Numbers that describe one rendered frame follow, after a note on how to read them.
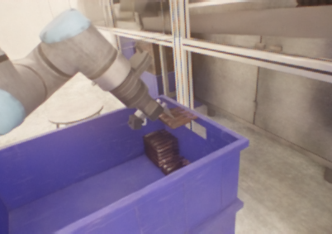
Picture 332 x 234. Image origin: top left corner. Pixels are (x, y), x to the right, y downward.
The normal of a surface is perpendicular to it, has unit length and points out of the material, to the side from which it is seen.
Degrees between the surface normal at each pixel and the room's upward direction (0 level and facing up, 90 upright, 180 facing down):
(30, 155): 90
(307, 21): 90
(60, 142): 90
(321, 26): 90
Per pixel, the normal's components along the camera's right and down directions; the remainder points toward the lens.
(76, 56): 0.20, 0.66
